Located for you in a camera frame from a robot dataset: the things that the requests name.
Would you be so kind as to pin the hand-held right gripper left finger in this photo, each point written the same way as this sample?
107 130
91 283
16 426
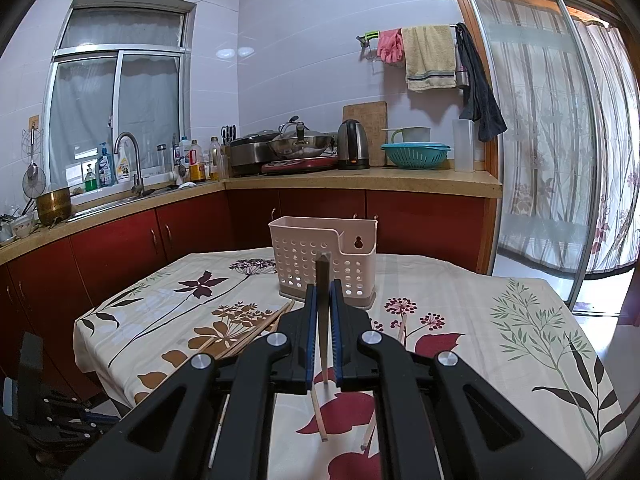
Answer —
312 330

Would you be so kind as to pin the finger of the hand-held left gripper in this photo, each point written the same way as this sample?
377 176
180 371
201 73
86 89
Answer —
100 417
65 435

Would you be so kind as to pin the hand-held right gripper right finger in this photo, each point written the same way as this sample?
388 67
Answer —
336 340

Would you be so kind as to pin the wooden chopstick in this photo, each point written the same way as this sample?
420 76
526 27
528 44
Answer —
240 331
260 329
401 330
319 417
220 430
323 270
256 338

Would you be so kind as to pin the pink perforated utensil holder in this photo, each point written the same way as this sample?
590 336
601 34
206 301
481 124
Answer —
300 255

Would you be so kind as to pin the white bowl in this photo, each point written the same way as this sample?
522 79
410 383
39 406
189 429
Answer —
23 226

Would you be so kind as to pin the red kitchen cabinet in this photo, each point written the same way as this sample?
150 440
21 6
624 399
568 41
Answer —
125 255

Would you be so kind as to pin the floral tablecloth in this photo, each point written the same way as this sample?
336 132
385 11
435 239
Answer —
500 350

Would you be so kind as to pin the red induction cooker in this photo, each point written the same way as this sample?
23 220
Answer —
300 164

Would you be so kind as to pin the brass pot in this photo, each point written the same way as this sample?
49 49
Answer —
54 206

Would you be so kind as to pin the steel sink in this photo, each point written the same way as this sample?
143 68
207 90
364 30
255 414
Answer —
105 206

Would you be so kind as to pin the black electric kettle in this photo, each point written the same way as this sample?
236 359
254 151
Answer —
352 147

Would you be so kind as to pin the hanging mesh skimmer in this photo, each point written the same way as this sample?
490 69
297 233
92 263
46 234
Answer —
34 180

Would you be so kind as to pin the amber oil bottle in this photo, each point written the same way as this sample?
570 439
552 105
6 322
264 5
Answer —
215 160

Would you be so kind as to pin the glass wok lid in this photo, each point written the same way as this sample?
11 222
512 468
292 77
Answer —
295 131

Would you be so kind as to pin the teal colander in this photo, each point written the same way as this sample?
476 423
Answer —
415 156

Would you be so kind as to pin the yellow oil bottle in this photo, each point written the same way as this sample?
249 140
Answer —
196 165

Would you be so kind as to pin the green bottle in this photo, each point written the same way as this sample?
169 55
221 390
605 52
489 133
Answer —
90 180

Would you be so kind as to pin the wooden cutting board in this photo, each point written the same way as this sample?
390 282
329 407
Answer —
375 120

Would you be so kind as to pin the blue detergent bottle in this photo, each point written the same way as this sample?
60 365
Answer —
105 165

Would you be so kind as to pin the white cleaner bottle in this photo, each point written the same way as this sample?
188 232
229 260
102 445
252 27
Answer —
123 167

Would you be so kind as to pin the clear glass bottle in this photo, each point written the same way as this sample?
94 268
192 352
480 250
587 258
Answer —
161 160

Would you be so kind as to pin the translucent plastic container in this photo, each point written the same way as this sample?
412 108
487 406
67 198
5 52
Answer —
463 147

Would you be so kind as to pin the steel faucet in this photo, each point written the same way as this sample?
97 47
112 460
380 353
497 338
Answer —
131 140

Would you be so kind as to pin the dark hanging cloth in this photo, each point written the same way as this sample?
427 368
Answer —
482 105

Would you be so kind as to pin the kitchen window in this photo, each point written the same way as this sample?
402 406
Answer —
145 100

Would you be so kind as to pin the small steel cup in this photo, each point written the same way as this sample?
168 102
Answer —
461 79

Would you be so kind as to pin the metal towel rack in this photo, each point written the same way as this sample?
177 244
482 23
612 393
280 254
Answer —
367 45

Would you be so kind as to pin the sheer floral curtain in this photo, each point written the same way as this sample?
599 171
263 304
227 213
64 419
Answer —
545 135

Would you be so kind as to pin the pink rubber gloves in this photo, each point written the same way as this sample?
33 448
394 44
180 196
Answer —
390 46

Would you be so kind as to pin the beige towel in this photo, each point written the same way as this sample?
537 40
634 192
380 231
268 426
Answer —
429 57

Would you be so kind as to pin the sliding glass door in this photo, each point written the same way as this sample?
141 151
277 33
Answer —
575 160

